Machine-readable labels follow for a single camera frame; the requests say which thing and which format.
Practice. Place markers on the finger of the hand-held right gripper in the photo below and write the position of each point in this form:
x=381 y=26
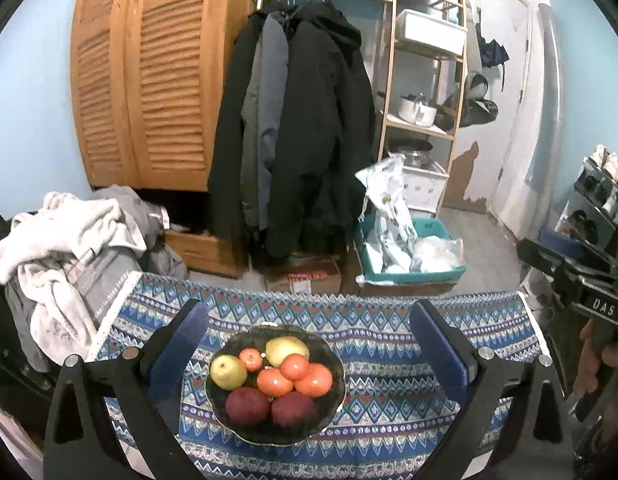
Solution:
x=561 y=239
x=539 y=255

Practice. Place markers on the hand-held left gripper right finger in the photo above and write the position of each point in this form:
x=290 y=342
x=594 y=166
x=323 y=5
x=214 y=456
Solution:
x=439 y=345

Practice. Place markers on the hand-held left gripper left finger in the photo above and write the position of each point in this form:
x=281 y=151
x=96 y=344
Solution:
x=176 y=350

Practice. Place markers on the yellow pear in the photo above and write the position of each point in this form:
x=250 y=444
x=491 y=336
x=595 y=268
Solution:
x=287 y=351
x=228 y=371

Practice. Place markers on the small orange tangerine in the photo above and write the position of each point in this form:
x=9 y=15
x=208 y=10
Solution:
x=295 y=366
x=250 y=358

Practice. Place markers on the red apple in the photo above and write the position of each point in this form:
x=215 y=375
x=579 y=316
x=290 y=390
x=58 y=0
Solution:
x=294 y=408
x=247 y=406

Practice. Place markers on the dark green glass plate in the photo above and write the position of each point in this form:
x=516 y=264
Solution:
x=331 y=402

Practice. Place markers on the person's right hand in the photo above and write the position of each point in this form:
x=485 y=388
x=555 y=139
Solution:
x=609 y=375

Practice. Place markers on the metal shoe rack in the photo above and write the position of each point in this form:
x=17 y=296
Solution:
x=589 y=200

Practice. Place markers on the patterned blue tablecloth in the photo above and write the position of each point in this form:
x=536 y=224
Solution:
x=379 y=330

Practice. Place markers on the flat cardboard box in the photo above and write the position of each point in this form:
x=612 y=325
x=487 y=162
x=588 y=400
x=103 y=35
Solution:
x=409 y=288

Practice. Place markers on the teal plastic crate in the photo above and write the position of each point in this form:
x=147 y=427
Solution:
x=439 y=276

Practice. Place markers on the rows of shoes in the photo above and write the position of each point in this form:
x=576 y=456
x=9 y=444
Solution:
x=609 y=165

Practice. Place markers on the white plastic bags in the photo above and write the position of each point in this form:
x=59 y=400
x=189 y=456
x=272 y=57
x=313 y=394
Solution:
x=436 y=252

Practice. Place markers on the wooden drawer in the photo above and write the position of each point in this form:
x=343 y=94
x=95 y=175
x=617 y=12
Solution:
x=204 y=252

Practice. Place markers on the white lattice basket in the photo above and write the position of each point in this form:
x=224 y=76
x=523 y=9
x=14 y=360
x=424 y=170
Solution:
x=424 y=187

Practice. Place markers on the white door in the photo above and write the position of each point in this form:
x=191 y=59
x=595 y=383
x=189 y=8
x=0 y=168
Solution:
x=499 y=110

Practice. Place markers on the cardboard box with red label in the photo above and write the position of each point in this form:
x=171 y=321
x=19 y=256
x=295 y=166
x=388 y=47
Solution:
x=304 y=277

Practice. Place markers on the grey hanging bag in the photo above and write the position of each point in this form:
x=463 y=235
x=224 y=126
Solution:
x=476 y=102

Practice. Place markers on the metal pot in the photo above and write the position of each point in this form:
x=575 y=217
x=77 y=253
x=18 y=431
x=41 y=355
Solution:
x=414 y=152

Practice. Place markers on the dark blue umbrella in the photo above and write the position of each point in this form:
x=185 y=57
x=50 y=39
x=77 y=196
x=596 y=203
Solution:
x=491 y=52

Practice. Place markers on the black jacket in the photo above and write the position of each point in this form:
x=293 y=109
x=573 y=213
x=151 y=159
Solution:
x=229 y=150

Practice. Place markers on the wooden shelf rack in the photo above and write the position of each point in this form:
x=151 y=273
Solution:
x=389 y=85

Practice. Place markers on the black hooded coat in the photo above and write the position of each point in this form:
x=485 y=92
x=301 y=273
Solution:
x=324 y=135

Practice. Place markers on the grey jacket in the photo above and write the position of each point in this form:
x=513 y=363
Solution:
x=263 y=125

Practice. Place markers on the white storage bin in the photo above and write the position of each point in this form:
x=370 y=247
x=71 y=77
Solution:
x=431 y=30

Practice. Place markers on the wooden louvered wardrobe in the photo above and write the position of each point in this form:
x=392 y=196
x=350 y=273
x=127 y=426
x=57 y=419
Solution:
x=154 y=75

